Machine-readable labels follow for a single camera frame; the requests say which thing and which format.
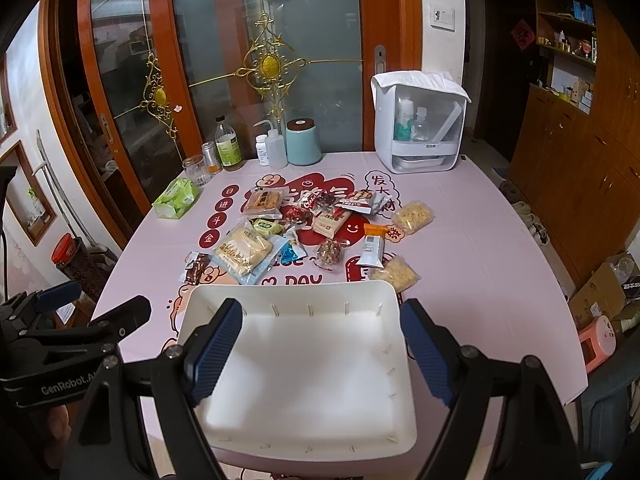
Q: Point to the white storage cabinet box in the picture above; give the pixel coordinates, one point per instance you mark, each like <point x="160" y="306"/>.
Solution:
<point x="418" y="120"/>

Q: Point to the red white snack bag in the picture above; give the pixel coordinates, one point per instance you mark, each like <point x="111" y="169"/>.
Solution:
<point x="363" y="201"/>

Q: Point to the red lid jar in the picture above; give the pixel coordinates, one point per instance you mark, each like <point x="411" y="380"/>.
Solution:
<point x="72" y="258"/>

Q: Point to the pink stool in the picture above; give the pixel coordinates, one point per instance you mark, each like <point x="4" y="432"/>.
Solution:
<point x="598" y="342"/>

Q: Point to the white squeeze bottle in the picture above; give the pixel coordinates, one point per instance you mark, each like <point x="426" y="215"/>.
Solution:
<point x="275" y="145"/>

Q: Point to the wooden cabinet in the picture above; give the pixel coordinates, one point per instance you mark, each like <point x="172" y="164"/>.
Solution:
<point x="577" y="158"/>

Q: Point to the dark dried fruit packet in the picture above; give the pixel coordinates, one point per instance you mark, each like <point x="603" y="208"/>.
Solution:
<point x="321" y="201"/>

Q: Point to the red mixed nut packet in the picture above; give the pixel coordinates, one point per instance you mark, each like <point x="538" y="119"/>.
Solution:
<point x="297" y="215"/>

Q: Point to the biscuit pack clear wrapper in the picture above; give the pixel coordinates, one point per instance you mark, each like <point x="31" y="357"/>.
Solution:
<point x="265" y="203"/>

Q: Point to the beige soda cracker pack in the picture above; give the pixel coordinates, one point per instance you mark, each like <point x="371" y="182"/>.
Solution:
<point x="328" y="223"/>

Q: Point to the clear drinking glass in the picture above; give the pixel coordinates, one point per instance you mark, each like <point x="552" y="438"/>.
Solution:
<point x="196" y="170"/>

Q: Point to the teal canister brown lid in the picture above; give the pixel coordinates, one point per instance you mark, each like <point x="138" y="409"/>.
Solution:
<point x="302" y="142"/>

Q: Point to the brown chocolate snack packet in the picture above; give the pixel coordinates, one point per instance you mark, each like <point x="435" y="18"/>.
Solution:
<point x="197" y="269"/>

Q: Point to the small white pill bottle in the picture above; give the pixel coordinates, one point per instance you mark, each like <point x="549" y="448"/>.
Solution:
<point x="261" y="150"/>

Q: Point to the blue snack packet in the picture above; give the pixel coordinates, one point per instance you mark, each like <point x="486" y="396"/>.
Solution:
<point x="293" y="250"/>

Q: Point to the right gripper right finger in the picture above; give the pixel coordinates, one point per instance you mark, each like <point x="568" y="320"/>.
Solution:
<point x="462" y="378"/>

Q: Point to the white plastic bin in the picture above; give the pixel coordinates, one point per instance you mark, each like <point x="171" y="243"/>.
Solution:
<point x="319" y="373"/>

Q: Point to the large cream cracker pack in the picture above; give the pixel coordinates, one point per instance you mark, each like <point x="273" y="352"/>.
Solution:
<point x="245" y="254"/>

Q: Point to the green tissue pack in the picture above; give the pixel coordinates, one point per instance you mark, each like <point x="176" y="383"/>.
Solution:
<point x="177" y="199"/>

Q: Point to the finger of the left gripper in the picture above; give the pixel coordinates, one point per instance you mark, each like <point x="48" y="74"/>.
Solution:
<point x="125" y="319"/>
<point x="58" y="296"/>

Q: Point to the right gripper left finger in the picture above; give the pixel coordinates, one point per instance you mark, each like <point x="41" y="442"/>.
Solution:
<point x="183" y="376"/>

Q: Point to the cardboard box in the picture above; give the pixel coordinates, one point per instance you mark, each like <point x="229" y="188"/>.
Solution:
<point x="613" y="287"/>

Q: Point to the green label glass bottle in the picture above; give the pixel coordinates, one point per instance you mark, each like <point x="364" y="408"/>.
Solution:
<point x="227" y="145"/>

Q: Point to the small green candy packet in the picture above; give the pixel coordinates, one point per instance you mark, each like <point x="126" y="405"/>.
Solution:
<point x="266" y="227"/>

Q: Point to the orange white snack bar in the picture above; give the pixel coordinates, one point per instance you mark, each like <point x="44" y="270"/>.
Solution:
<point x="373" y="246"/>

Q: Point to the puffed rice snack bag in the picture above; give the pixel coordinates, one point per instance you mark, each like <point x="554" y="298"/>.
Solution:
<point x="413" y="217"/>

